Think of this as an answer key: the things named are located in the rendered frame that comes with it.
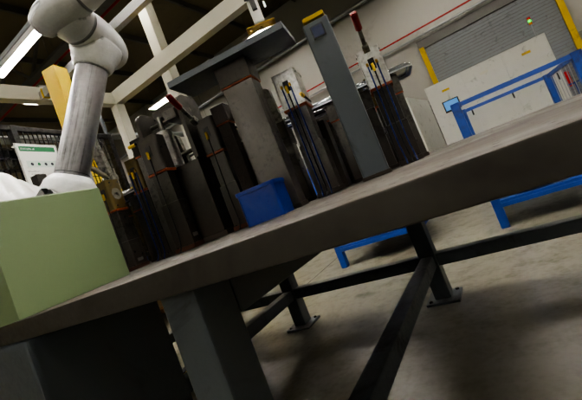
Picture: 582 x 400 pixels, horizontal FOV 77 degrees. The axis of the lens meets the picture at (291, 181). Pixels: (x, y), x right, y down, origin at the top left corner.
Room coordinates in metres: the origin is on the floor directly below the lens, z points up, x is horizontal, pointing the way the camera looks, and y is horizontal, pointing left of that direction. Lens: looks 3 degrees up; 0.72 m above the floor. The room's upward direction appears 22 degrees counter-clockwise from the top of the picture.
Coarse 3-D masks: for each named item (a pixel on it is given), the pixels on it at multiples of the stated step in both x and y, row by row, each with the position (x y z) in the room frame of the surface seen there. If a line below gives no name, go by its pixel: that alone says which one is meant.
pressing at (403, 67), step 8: (400, 64) 1.16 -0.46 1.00; (408, 64) 1.16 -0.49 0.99; (392, 72) 1.17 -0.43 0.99; (400, 72) 1.26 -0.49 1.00; (408, 72) 1.29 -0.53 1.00; (400, 80) 1.34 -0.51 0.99; (360, 88) 1.27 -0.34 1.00; (368, 88) 1.32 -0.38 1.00; (320, 104) 1.23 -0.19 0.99; (328, 104) 1.31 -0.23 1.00; (320, 112) 1.39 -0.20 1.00; (288, 120) 1.33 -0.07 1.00; (128, 192) 1.44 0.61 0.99; (128, 200) 1.66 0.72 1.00
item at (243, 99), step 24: (216, 72) 1.02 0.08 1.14; (240, 72) 1.00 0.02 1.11; (240, 96) 1.01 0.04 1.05; (264, 96) 1.06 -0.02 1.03; (240, 120) 1.02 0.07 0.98; (264, 120) 1.00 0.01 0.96; (264, 144) 1.01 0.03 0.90; (264, 168) 1.01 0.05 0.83; (288, 168) 1.02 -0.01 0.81; (288, 192) 1.00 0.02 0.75
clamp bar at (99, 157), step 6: (96, 144) 1.39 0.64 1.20; (102, 144) 1.43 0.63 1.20; (96, 150) 1.39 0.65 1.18; (96, 156) 1.39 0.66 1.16; (102, 156) 1.40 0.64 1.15; (96, 162) 1.40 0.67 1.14; (102, 162) 1.40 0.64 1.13; (102, 168) 1.40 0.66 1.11; (108, 168) 1.41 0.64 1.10; (108, 174) 1.40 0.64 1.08
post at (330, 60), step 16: (304, 32) 0.96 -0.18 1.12; (320, 48) 0.95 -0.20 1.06; (336, 48) 0.94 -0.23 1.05; (320, 64) 0.95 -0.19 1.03; (336, 64) 0.94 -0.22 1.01; (336, 80) 0.94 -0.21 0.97; (352, 80) 0.94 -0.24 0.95; (336, 96) 0.95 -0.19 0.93; (352, 96) 0.94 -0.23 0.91; (352, 112) 0.94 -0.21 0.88; (352, 128) 0.95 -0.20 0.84; (368, 128) 0.94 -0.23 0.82; (352, 144) 0.95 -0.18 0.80; (368, 144) 0.94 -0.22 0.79; (368, 160) 0.94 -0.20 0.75; (384, 160) 0.94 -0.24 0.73; (368, 176) 0.95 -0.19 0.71
